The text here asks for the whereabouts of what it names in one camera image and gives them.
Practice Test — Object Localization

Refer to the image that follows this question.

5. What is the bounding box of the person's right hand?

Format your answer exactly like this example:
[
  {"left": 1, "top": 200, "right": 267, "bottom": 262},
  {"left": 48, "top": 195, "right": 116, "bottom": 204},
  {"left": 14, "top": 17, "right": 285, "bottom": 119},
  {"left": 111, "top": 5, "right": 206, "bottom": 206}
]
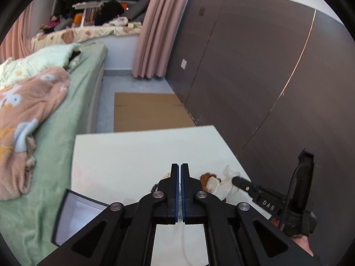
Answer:
[{"left": 270, "top": 217, "right": 315, "bottom": 258}]

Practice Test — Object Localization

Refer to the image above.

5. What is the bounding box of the black open jewelry box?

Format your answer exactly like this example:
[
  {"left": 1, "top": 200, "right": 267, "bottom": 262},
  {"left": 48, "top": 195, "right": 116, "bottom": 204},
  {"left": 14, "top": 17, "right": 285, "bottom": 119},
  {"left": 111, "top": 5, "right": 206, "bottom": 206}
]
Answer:
[{"left": 51, "top": 189, "right": 108, "bottom": 246}]

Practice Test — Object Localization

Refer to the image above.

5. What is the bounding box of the white bedside table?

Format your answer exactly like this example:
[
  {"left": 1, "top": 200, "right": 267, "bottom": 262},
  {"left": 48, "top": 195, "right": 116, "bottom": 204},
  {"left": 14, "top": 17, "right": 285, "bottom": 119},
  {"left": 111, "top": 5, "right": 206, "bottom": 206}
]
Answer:
[{"left": 70, "top": 125, "right": 272, "bottom": 266}]

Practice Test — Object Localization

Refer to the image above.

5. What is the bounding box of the white tissue cloth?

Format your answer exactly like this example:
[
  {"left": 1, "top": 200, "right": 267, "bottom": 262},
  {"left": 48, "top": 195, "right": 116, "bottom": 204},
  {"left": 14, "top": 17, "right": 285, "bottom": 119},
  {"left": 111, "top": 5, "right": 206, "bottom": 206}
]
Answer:
[{"left": 206, "top": 165, "right": 239, "bottom": 201}]

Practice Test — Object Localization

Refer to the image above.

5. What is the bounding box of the green bed sheet mattress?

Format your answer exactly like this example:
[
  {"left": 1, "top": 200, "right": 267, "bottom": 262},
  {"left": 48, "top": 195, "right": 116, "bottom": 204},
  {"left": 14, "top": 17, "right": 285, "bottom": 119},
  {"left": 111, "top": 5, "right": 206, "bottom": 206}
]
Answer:
[{"left": 1, "top": 43, "right": 108, "bottom": 265}]

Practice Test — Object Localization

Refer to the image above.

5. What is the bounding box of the dark wall switch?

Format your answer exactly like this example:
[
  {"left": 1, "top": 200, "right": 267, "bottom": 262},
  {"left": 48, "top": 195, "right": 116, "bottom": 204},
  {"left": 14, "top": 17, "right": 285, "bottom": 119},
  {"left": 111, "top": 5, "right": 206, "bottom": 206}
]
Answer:
[{"left": 199, "top": 7, "right": 206, "bottom": 16}]

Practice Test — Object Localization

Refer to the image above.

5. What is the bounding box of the pink curtain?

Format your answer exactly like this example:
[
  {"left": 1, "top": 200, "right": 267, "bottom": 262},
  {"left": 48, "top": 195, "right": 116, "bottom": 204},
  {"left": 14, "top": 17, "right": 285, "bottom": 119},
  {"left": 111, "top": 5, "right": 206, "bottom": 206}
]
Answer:
[
  {"left": 132, "top": 0, "right": 187, "bottom": 79},
  {"left": 1, "top": 3, "right": 32, "bottom": 63}
]

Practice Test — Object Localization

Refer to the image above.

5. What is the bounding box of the left pink curtain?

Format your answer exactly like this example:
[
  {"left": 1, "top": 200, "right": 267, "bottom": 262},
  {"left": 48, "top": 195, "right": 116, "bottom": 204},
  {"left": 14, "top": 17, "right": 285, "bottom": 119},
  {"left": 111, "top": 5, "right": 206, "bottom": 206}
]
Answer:
[{"left": 1, "top": 3, "right": 32, "bottom": 63}]

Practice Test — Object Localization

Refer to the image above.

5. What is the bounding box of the floral window seat cushion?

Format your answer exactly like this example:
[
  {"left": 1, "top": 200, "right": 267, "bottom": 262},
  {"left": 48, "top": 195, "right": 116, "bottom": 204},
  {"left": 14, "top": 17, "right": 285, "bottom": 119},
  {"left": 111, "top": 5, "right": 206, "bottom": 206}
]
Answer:
[{"left": 31, "top": 23, "right": 142, "bottom": 52}]

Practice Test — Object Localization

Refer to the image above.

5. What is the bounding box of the white small folding stand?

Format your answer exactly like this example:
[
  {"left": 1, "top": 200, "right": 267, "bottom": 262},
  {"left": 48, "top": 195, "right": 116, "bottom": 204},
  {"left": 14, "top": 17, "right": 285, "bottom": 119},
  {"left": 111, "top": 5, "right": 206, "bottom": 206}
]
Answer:
[{"left": 72, "top": 1, "right": 103, "bottom": 27}]

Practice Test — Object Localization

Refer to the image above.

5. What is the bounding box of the black bag on seat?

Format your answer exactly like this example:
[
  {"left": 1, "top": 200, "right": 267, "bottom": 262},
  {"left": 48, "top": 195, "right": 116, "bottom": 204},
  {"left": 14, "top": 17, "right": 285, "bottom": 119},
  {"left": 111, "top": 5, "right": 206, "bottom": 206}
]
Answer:
[{"left": 95, "top": 1, "right": 124, "bottom": 26}]

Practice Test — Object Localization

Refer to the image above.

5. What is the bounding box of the pink floral fleece blanket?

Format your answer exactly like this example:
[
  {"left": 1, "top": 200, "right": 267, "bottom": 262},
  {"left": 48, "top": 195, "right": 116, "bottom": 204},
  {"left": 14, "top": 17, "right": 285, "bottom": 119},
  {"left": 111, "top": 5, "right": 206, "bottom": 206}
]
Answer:
[{"left": 1, "top": 67, "right": 70, "bottom": 201}]

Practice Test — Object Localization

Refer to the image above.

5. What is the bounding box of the stuffed toys pile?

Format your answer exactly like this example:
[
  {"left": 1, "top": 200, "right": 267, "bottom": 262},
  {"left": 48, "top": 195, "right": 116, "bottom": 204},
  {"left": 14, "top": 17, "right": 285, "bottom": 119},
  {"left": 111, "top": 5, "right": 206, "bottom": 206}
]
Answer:
[{"left": 37, "top": 15, "right": 73, "bottom": 34}]

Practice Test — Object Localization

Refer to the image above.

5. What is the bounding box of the grey pillow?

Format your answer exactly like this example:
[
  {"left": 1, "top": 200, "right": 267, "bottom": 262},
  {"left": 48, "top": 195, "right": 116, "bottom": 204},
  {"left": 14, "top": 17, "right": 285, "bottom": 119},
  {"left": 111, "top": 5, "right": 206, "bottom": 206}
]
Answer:
[{"left": 120, "top": 0, "right": 150, "bottom": 20}]

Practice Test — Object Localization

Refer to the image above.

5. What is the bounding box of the right pink curtain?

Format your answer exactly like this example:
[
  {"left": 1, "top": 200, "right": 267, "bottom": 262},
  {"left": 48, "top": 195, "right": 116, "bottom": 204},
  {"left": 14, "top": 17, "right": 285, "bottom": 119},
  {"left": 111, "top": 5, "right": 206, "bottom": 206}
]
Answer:
[{"left": 132, "top": 0, "right": 187, "bottom": 79}]

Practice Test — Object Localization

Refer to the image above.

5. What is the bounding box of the brown cardboard sheet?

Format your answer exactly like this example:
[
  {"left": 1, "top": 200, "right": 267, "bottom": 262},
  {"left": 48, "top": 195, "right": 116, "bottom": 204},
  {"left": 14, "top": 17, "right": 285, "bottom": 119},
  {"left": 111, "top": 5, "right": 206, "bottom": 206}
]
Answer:
[{"left": 114, "top": 92, "right": 195, "bottom": 132}]

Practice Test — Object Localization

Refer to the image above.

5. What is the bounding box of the white wall socket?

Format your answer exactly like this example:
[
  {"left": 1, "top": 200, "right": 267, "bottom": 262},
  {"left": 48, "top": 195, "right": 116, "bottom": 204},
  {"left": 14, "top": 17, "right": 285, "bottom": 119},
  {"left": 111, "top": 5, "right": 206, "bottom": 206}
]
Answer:
[{"left": 181, "top": 59, "right": 187, "bottom": 70}]

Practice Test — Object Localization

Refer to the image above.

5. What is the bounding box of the light green floral duvet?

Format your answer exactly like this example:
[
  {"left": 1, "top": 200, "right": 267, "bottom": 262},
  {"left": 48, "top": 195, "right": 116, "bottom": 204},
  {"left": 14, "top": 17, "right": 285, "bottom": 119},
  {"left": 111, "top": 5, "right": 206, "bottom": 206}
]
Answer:
[{"left": 1, "top": 43, "right": 81, "bottom": 90}]

